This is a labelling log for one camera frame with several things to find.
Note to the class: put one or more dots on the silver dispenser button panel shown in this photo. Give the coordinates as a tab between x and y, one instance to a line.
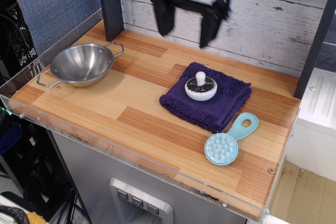
136	206

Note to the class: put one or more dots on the light blue round brush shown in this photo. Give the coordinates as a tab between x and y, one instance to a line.
222	148

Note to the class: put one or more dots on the black plastic crate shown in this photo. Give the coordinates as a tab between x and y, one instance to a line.
17	47

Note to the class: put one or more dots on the dark right vertical post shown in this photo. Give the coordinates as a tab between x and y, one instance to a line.
316	46

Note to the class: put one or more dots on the clear acrylic table guard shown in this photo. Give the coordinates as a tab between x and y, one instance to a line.
117	129

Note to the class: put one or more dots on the steel bowl with handles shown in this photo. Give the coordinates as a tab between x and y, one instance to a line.
83	65

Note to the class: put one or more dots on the purple folded cloth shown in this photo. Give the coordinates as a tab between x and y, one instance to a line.
215	113

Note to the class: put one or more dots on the dark left vertical post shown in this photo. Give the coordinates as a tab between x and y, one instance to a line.
112	18

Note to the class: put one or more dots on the dark vertical post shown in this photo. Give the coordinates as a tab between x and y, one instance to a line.
112	18
316	46

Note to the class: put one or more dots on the white toy mushroom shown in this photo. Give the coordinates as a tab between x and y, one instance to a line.
201	87

